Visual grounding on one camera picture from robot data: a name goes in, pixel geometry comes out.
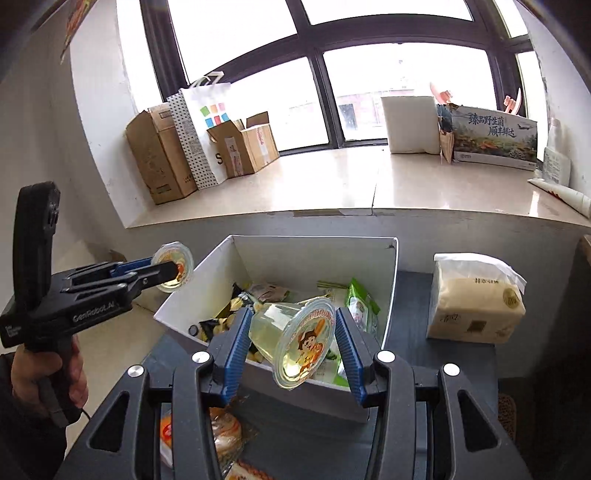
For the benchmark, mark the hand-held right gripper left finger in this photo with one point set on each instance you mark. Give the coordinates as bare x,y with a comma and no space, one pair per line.
235,355

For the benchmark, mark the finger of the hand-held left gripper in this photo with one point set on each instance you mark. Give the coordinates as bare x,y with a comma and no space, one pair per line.
131,266
152,277

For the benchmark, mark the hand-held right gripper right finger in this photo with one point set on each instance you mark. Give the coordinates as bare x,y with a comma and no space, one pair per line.
353,360

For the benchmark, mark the green white snack packet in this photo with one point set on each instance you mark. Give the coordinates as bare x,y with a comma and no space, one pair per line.
332,369

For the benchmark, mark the small clear jelly cup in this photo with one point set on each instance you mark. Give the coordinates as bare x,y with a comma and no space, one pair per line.
182,256

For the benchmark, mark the black yellow snack packet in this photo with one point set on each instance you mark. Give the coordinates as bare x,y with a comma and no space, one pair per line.
217,323

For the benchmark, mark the large clear jelly cup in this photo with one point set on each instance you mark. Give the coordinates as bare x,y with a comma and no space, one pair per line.
295,341

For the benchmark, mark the large white green-edged packet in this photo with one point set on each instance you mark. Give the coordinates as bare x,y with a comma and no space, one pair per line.
332,290

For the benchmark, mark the tan wafer packet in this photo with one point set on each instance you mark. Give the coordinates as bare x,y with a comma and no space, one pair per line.
272,291

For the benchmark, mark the clear bread bun packet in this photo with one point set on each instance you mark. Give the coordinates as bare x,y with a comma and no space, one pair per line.
226,429

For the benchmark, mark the orange snack packet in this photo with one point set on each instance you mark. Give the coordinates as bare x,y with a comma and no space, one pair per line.
166,436

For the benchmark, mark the white cardboard box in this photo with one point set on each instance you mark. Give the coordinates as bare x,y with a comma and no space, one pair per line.
295,258

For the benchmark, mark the person's left forearm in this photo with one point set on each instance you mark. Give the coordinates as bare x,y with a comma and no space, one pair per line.
23,443

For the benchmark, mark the person's left hand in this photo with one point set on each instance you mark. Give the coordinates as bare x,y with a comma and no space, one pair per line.
25,374

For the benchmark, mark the blue fabric bench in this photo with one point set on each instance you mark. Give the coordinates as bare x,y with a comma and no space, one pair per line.
415,364

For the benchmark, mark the tall brown cardboard box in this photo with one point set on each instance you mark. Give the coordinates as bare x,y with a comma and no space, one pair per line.
157,157

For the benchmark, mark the beige snack packet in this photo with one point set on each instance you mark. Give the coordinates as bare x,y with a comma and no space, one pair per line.
247,471

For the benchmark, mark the beige tissue pack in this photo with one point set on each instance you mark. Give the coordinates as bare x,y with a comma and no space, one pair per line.
471,304

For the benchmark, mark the dotted white paper bag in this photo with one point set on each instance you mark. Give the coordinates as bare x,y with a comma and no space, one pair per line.
203,138

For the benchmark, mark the open brown cardboard box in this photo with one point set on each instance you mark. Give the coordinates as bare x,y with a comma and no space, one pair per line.
249,147

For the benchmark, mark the brown woven mat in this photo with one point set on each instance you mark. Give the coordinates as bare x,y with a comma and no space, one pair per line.
508,413

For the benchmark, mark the small brown paper bag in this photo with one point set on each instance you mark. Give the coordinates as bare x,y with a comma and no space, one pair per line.
446,145

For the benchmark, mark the plain white box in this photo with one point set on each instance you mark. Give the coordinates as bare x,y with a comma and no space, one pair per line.
408,124

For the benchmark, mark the landscape printed box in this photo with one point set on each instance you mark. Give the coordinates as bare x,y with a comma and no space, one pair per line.
494,138

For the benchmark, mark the white tube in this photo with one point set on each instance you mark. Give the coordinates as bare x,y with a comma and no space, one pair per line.
563,196

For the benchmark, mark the pink figurine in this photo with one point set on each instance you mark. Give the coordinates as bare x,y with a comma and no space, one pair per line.
438,94
513,104

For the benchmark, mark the white bottle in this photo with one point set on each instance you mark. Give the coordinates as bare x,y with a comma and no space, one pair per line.
556,161

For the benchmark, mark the wall poster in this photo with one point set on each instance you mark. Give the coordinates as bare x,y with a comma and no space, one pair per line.
76,21

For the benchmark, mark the black window frame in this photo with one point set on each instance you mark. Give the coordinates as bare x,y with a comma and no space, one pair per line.
314,50

